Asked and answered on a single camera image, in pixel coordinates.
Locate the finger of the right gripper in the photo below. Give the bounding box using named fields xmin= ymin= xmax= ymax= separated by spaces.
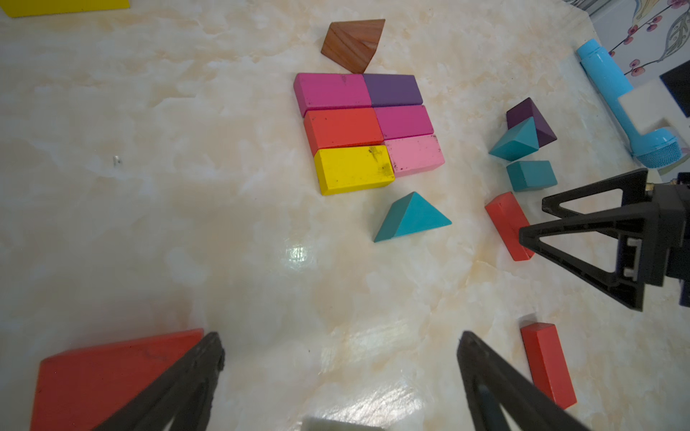
xmin=519 ymin=203 xmax=659 ymax=312
xmin=542 ymin=169 xmax=648 ymax=218

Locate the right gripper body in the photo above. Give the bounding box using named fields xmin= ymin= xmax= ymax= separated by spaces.
xmin=645 ymin=172 xmax=689 ymax=307

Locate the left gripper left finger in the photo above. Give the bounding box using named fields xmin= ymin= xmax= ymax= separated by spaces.
xmin=97 ymin=332 xmax=225 ymax=430

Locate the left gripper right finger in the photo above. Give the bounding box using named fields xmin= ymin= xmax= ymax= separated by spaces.
xmin=456 ymin=330 xmax=587 ymax=430

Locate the red block front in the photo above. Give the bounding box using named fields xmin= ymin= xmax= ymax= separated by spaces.
xmin=520 ymin=323 xmax=577 ymax=409

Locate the red block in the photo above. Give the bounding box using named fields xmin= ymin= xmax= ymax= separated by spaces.
xmin=303 ymin=108 xmax=385 ymax=156
xmin=484 ymin=192 xmax=535 ymax=261
xmin=520 ymin=323 xmax=577 ymax=409
xmin=30 ymin=329 xmax=204 ymax=430

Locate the pink rectangular block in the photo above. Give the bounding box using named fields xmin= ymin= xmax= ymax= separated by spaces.
xmin=385 ymin=135 xmax=445 ymax=178

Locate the magenta block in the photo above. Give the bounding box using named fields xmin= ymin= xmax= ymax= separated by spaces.
xmin=293 ymin=73 xmax=373 ymax=117
xmin=375 ymin=105 xmax=434 ymax=140

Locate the yellow block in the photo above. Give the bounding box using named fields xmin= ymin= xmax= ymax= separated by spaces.
xmin=1 ymin=0 xmax=130 ymax=18
xmin=314 ymin=145 xmax=395 ymax=196

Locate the purple rectangular block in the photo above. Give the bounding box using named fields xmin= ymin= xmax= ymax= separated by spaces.
xmin=363 ymin=74 xmax=423 ymax=108

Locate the brown triangle block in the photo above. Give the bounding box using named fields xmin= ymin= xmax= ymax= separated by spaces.
xmin=321 ymin=19 xmax=386 ymax=74

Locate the light blue cylinder toy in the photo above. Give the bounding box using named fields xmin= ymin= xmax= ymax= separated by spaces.
xmin=576 ymin=39 xmax=683 ymax=169

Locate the teal rectangular block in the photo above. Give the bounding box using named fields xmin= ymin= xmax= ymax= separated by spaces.
xmin=507 ymin=161 xmax=558 ymax=192

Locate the teal triangle block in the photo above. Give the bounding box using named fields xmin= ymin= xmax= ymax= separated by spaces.
xmin=489 ymin=118 xmax=540 ymax=162

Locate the purple triangle block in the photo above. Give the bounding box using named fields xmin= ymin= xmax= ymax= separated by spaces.
xmin=506 ymin=97 xmax=557 ymax=147

